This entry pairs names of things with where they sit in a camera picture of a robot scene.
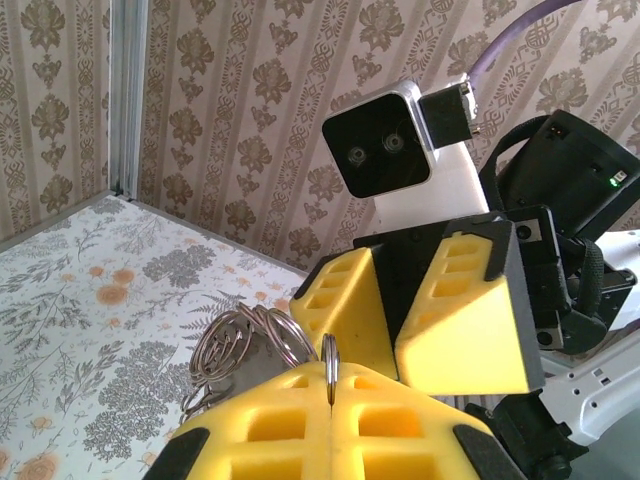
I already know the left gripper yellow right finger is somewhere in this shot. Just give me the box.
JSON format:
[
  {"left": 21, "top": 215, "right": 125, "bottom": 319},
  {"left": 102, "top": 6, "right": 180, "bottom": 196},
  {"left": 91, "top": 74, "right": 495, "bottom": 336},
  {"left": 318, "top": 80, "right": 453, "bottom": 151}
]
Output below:
[{"left": 329, "top": 360, "right": 529, "bottom": 480}]

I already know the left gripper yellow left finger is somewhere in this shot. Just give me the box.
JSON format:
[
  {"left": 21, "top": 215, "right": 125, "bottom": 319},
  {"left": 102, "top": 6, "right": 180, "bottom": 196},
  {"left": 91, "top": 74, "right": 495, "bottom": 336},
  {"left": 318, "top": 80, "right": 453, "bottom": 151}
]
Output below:
[{"left": 142, "top": 360, "right": 335, "bottom": 480}]

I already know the single silver keyring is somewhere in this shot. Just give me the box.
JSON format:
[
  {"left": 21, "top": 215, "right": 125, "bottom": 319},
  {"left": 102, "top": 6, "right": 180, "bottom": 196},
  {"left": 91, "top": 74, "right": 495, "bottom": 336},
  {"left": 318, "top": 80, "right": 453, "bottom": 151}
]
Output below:
[{"left": 322, "top": 333, "right": 341, "bottom": 406}]

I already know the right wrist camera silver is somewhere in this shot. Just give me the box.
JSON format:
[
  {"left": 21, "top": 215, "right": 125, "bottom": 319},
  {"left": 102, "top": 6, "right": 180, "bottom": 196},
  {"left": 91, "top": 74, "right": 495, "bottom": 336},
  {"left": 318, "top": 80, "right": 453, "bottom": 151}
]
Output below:
[{"left": 321, "top": 74, "right": 490, "bottom": 236}]

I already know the aluminium frame post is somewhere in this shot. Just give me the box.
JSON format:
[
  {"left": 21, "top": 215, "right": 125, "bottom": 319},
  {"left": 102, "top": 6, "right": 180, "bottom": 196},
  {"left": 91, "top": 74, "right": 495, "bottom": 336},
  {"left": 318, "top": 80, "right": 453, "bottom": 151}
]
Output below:
[{"left": 108, "top": 0, "right": 147, "bottom": 199}]

